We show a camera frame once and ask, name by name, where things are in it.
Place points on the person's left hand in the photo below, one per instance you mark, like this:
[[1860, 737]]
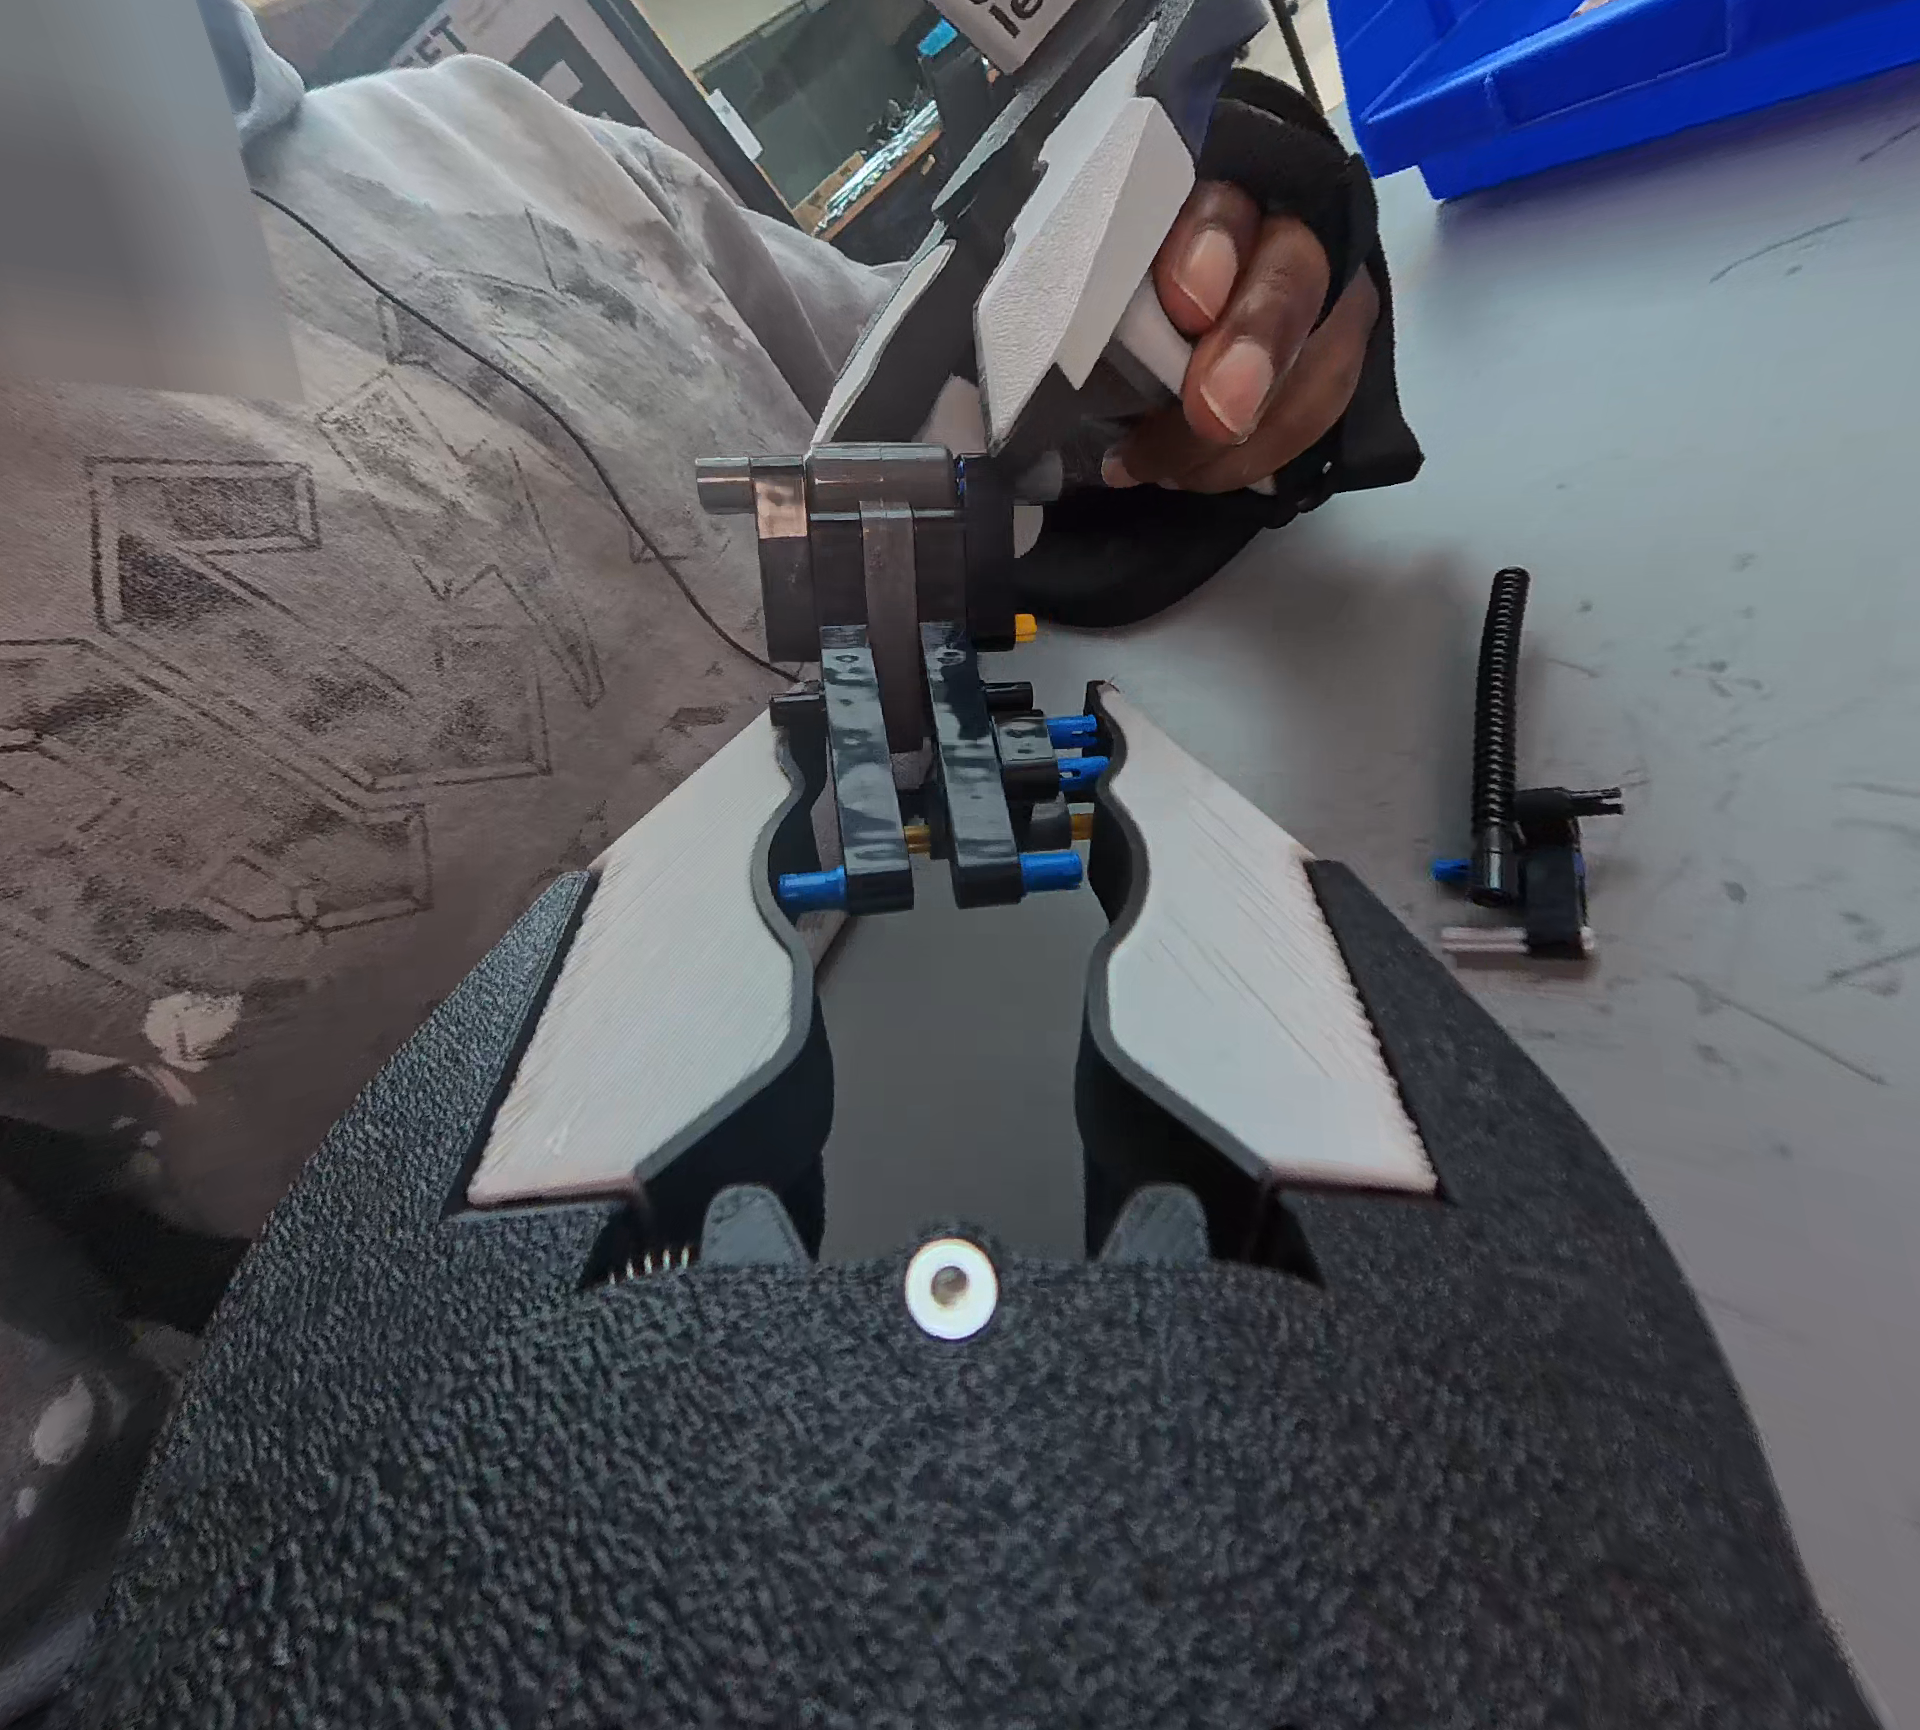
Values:
[[1275, 334]]

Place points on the person's grey mottled hoodie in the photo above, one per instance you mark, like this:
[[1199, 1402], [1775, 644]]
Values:
[[375, 711]]

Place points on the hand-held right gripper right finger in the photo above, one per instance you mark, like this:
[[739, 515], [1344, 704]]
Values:
[[1261, 1008]]

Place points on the black white marker sign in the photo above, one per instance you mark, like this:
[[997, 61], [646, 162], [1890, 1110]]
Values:
[[451, 5]]

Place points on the grey black toy chassis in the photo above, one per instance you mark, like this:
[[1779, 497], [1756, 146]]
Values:
[[886, 589]]

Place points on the grey desk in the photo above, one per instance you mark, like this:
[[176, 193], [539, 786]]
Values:
[[1652, 438]]

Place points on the black connector brick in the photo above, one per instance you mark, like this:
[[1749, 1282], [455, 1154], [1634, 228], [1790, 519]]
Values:
[[1558, 859]]

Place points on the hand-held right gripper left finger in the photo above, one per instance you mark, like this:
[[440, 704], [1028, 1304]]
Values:
[[646, 1008]]

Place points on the grey axle pin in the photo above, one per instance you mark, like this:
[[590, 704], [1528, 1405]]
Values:
[[1484, 945]]

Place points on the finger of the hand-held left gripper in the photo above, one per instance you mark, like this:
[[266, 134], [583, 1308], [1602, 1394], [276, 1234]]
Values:
[[1078, 245], [900, 349]]

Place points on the black ribbed Lego axle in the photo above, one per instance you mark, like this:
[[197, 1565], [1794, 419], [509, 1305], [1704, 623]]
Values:
[[1491, 711]]

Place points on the blue plastic bin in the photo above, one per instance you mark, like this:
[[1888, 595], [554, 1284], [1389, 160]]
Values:
[[1501, 80]]

